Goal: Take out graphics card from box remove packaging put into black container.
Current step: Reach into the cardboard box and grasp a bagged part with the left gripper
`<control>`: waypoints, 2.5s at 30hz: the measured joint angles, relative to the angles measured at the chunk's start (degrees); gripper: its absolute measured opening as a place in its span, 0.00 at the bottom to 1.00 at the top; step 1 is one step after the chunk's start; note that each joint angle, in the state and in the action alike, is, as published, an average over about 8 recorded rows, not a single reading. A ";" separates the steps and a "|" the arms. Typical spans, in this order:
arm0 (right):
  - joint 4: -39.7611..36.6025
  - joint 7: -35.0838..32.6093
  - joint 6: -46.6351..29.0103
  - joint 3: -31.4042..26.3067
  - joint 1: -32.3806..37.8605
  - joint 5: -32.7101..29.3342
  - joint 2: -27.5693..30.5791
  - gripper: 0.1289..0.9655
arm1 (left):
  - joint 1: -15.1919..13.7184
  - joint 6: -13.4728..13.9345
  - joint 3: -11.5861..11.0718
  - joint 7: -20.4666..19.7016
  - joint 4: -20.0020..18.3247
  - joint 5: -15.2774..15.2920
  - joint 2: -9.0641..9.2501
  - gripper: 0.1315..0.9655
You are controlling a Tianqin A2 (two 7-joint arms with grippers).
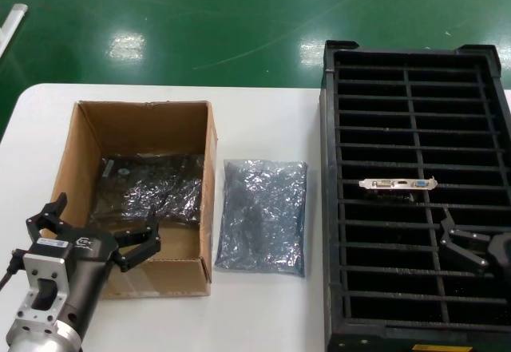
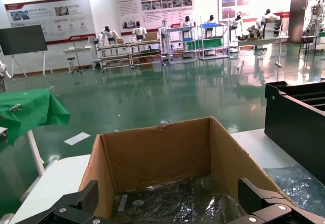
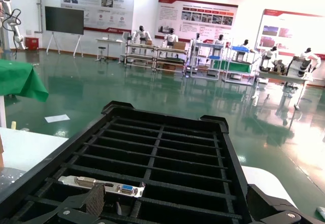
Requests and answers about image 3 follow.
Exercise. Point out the wall poster with photo row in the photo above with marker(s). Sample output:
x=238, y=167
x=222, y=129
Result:
x=172, y=13

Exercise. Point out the wall poster with grey photos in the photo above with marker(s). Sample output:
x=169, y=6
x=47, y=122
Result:
x=109, y=3

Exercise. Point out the green table cloth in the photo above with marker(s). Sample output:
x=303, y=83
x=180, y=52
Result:
x=17, y=79

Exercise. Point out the large brown carton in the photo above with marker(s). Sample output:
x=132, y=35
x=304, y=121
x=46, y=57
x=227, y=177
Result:
x=179, y=45

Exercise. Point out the black round stool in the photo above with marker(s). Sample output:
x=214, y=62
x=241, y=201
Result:
x=101, y=48

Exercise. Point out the white industrial robot arm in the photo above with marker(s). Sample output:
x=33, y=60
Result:
x=19, y=38

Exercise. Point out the white metal table frame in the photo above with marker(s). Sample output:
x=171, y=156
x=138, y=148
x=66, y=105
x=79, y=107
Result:
x=2, y=112

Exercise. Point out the brown cardboard box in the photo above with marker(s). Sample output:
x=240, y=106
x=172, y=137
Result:
x=1, y=153

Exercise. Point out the black display on white stand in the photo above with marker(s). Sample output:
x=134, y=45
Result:
x=63, y=20

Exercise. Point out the white paper sheet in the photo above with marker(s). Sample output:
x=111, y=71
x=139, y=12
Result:
x=57, y=118

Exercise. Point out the black slotted plastic container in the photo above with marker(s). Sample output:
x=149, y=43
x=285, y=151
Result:
x=234, y=173

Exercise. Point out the graphics card with silver bracket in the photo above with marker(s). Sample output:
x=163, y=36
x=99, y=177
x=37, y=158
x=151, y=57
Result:
x=127, y=189

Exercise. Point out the wall poster with red pictures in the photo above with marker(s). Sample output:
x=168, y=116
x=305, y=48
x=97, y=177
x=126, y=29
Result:
x=292, y=26

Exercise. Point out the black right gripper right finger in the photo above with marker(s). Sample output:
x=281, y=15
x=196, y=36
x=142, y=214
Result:
x=269, y=208

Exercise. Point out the white workbench rack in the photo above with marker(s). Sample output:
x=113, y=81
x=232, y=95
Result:
x=170, y=59
x=141, y=56

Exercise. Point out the white desk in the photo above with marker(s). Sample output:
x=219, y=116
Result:
x=109, y=40

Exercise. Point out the white work table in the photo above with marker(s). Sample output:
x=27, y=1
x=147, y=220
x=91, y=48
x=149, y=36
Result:
x=279, y=76

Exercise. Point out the small brown carton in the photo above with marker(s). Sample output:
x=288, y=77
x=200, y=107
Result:
x=149, y=42

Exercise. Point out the white shelf with blue bins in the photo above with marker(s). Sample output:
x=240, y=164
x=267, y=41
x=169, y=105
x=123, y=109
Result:
x=214, y=57

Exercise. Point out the white black humanoid robot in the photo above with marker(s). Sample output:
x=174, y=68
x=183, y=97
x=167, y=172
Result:
x=171, y=38
x=220, y=41
x=269, y=55
x=197, y=41
x=245, y=45
x=304, y=56
x=141, y=34

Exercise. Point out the white shelf with green cloth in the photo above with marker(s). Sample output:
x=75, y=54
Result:
x=238, y=67

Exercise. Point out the red wall box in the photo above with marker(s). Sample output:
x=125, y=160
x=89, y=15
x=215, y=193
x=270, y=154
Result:
x=32, y=43

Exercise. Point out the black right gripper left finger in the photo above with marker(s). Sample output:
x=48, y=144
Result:
x=76, y=206

